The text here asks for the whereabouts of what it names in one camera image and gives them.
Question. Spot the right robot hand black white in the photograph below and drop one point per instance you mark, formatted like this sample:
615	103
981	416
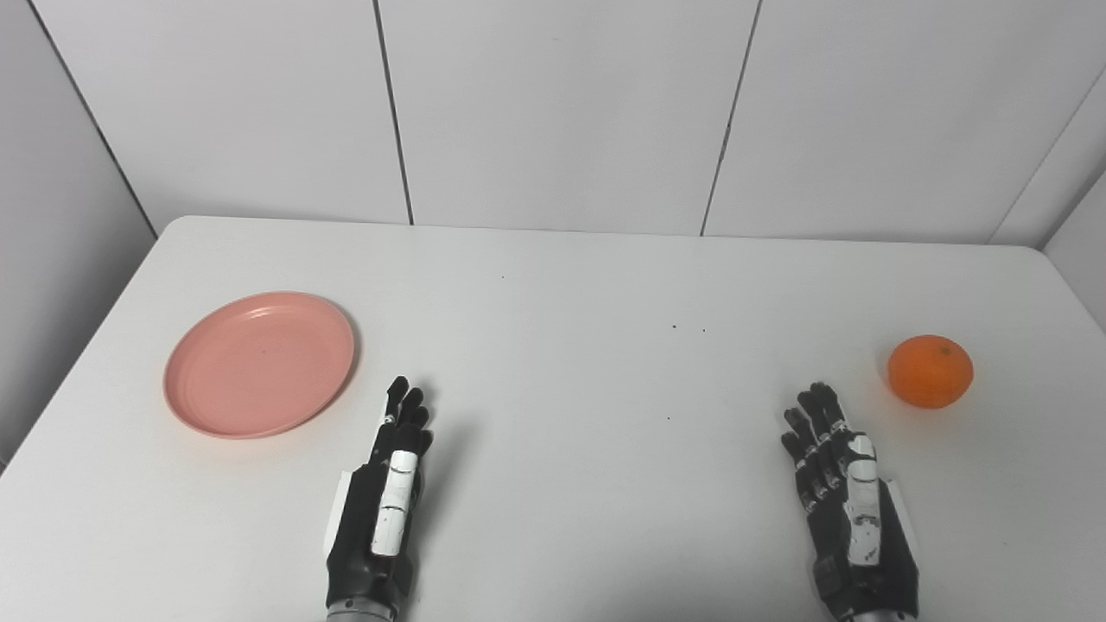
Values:
851	536

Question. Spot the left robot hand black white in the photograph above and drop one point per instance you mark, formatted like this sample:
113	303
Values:
380	527

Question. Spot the orange fruit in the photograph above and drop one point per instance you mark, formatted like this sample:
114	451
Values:
931	371

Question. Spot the pink round plate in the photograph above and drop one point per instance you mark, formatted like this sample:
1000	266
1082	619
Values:
259	364

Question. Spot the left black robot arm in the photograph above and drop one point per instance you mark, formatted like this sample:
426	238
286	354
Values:
359	614

